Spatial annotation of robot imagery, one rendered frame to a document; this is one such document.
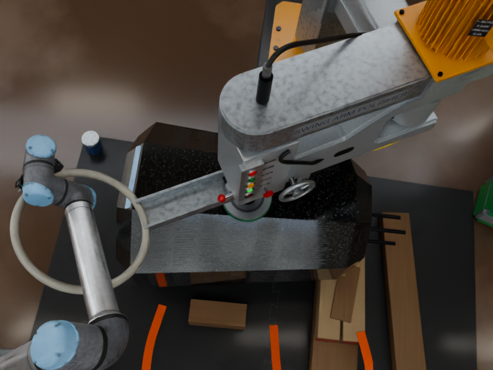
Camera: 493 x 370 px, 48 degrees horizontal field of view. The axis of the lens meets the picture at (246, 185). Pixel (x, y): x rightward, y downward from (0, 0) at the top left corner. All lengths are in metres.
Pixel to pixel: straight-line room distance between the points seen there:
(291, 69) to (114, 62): 2.21
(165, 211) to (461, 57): 1.18
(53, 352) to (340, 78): 1.11
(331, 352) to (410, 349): 0.43
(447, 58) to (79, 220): 1.25
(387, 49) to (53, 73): 2.50
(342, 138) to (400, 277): 1.42
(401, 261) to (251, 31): 1.81
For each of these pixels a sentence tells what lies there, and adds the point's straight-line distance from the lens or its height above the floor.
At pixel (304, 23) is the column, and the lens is 2.78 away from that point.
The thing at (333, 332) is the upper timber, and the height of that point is 0.21.
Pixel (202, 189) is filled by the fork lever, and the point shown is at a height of 1.06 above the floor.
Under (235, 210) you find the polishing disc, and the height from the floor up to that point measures 0.86.
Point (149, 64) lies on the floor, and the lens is 3.78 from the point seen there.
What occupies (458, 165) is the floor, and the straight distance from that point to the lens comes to 3.74.
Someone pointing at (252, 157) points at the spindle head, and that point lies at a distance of 1.76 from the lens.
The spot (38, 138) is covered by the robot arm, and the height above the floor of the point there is 1.49.
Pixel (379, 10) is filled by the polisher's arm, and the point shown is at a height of 1.45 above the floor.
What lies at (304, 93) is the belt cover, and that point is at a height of 1.67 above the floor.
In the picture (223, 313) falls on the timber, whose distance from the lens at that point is 3.02.
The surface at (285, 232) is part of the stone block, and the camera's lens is 2.49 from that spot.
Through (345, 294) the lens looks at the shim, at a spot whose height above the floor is 0.22.
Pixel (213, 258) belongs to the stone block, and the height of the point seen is 0.65.
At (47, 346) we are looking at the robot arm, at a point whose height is 1.69.
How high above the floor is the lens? 3.12
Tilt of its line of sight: 68 degrees down
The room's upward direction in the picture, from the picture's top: 8 degrees clockwise
